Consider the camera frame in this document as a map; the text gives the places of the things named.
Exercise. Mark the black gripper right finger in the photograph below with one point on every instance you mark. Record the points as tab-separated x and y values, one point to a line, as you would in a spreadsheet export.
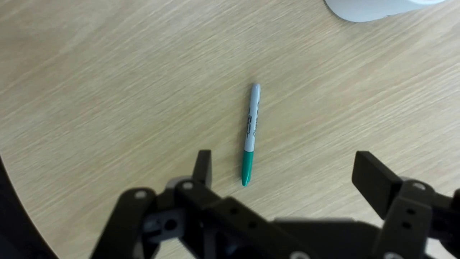
378	184

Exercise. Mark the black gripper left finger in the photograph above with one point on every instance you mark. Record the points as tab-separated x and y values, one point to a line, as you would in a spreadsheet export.
203	167

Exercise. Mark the white ceramic mug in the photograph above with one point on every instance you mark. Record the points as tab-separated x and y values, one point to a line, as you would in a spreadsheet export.
374	8

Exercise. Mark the green capped grey marker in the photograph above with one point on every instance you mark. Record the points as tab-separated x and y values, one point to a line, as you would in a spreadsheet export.
252	123

